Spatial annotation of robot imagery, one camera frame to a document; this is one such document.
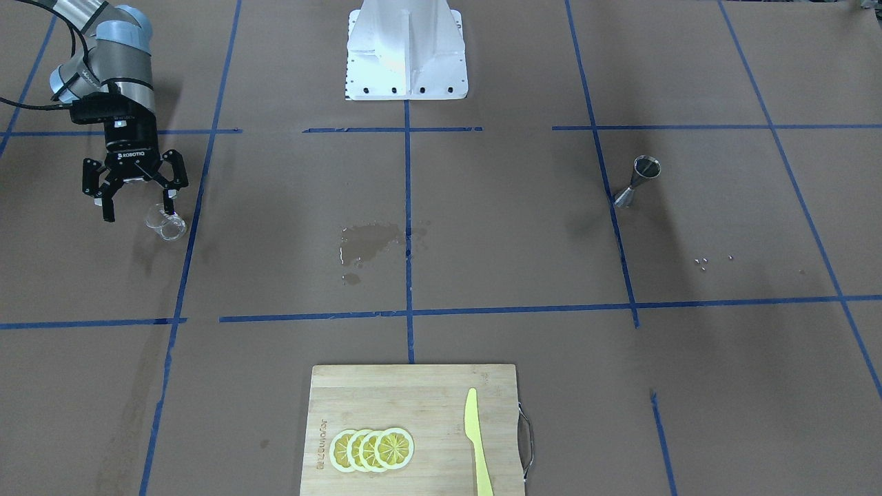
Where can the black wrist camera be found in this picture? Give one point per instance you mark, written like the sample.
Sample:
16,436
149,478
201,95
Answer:
104,107

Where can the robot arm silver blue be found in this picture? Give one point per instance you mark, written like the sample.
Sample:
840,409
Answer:
108,82

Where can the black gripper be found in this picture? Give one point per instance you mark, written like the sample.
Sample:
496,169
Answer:
131,146

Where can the steel jigger measuring cup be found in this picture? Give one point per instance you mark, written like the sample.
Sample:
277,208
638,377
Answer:
645,168

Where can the yellow plastic knife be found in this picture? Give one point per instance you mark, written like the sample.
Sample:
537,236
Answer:
473,433

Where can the wooden cutting board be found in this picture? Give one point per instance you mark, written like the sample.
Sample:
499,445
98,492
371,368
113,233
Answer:
428,401

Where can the lemon slices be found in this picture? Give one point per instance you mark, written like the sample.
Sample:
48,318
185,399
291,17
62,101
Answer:
371,450

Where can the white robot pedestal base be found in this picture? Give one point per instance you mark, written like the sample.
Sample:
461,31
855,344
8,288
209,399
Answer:
405,50

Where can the clear glass beaker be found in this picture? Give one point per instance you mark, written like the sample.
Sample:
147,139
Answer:
169,227

